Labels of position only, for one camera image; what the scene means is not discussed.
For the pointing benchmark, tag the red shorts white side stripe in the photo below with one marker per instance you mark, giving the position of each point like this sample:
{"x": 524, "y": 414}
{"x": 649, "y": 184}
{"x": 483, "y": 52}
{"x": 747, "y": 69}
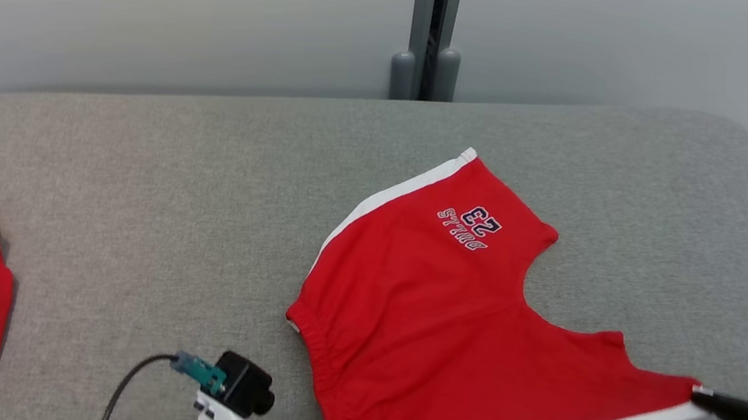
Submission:
{"x": 438, "y": 323}

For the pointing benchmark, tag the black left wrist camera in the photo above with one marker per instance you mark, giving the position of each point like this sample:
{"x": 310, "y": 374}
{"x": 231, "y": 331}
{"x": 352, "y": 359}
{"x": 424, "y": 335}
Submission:
{"x": 241, "y": 379}

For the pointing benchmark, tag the grey partition post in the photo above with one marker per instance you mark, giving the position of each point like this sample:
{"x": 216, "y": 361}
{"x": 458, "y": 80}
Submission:
{"x": 422, "y": 10}

